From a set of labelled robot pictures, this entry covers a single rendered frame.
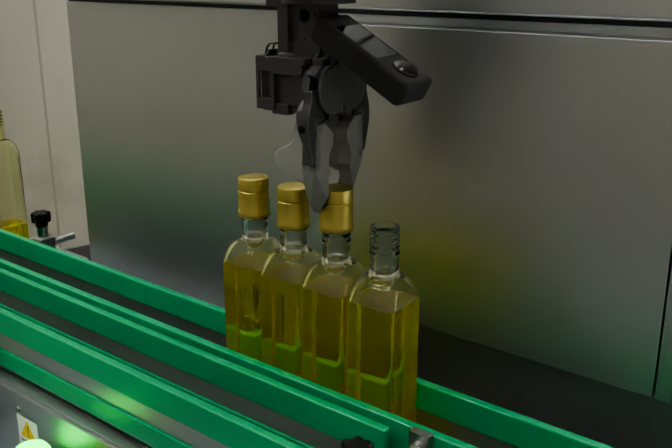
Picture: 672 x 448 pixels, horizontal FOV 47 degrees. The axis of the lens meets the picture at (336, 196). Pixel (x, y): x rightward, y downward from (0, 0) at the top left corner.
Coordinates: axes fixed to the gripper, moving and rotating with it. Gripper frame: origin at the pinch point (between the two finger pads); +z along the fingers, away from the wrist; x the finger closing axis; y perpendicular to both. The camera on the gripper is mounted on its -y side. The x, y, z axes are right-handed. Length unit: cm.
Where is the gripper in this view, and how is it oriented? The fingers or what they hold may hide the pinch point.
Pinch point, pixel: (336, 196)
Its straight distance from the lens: 77.8
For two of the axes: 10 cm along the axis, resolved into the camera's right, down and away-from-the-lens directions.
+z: 0.0, 9.6, 2.8
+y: -8.0, -1.7, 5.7
